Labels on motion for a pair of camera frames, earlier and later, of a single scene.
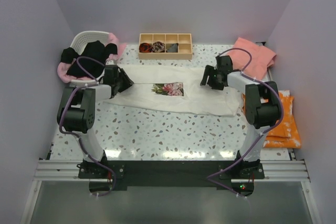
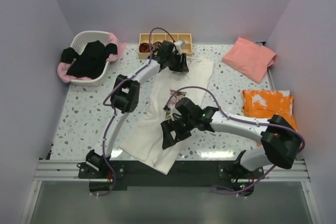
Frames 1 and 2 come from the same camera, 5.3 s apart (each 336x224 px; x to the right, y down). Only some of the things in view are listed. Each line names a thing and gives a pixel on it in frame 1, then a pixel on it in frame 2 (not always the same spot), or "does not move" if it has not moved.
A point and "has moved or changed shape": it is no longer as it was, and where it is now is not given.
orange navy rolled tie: (145, 47) does not move
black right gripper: (208, 69) to (168, 126)
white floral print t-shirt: (177, 88) has moved or changed shape
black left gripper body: (117, 82) to (174, 60)
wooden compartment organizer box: (184, 41) does not move
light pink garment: (63, 67) does not move
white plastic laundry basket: (79, 41) does not move
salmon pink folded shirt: (262, 59) does not move
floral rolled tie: (158, 46) does not move
